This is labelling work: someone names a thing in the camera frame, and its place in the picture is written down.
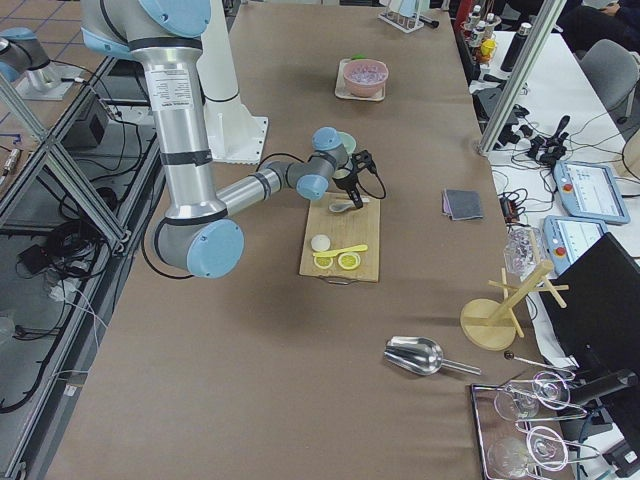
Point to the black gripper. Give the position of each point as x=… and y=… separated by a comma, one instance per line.
x=346, y=184

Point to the white ceramic spoon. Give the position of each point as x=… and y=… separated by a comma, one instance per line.
x=343, y=206

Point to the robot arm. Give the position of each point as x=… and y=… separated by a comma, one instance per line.
x=184, y=49

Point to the green bowl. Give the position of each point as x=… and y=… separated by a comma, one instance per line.
x=348, y=142

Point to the pink bowl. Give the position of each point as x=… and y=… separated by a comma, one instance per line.
x=364, y=91

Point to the pile of ice cubes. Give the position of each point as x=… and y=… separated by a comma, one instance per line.
x=365, y=72

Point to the metal ice scoop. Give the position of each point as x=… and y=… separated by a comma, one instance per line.
x=422, y=356

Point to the bamboo cutting board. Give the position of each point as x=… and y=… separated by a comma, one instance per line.
x=356, y=226

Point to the white steamed bun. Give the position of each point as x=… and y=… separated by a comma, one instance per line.
x=320, y=243

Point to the yellow plastic knife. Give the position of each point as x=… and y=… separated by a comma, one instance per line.
x=337, y=252

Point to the stacked lemon slices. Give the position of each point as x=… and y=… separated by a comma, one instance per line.
x=349, y=261

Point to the lemon slice near bun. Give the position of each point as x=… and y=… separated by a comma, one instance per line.
x=323, y=263

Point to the grey folded cloth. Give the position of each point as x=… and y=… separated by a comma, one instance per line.
x=461, y=204

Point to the cream tray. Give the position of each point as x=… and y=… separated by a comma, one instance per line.
x=340, y=89

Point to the wooden mug tree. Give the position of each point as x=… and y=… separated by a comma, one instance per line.
x=493, y=325

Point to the black water bottle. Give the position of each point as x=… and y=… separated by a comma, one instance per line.
x=515, y=47

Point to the teach pendant near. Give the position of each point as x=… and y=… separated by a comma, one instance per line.
x=568, y=238

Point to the teach pendant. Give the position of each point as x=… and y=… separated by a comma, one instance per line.
x=568, y=238
x=589, y=190

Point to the teach pendant far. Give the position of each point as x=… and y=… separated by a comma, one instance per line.
x=589, y=190

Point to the black monitor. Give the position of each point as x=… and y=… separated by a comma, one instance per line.
x=599, y=326

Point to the wine glass upper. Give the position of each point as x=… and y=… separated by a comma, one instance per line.
x=542, y=398

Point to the wine glass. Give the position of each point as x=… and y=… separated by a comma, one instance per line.
x=537, y=453
x=542, y=398

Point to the grey office chair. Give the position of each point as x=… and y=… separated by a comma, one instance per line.
x=613, y=72

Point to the wine glass lower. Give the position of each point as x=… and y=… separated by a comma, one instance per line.
x=537, y=453

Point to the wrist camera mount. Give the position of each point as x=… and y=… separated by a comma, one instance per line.
x=363, y=160

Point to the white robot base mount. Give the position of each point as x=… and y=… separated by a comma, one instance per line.
x=234, y=134

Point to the aluminium frame post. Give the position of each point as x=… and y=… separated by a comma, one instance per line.
x=541, y=29

